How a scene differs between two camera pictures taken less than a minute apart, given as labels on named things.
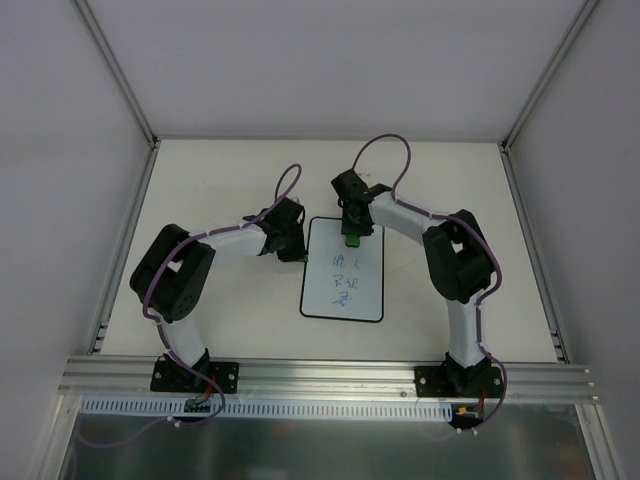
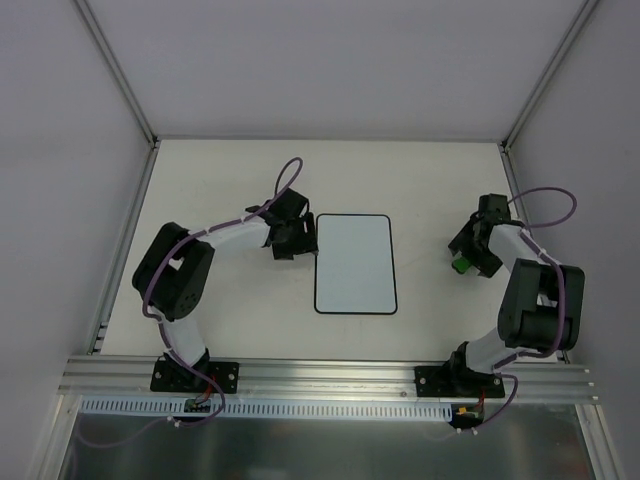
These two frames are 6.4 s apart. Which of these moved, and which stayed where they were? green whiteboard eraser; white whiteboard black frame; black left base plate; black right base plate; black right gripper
Moved: black right gripper; green whiteboard eraser; white whiteboard black frame
Stayed: black left base plate; black right base plate
